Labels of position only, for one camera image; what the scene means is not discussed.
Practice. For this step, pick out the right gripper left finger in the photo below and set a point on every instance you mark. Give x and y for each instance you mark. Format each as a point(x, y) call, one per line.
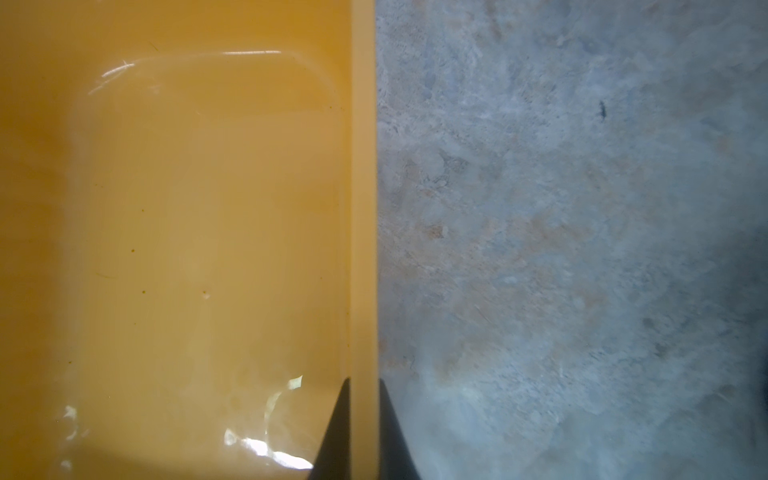
point(333, 458)

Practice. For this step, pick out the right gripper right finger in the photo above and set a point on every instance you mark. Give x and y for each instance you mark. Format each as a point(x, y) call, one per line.
point(396, 462)

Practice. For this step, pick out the yellow plastic container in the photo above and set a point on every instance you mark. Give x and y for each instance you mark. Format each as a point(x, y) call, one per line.
point(188, 237)

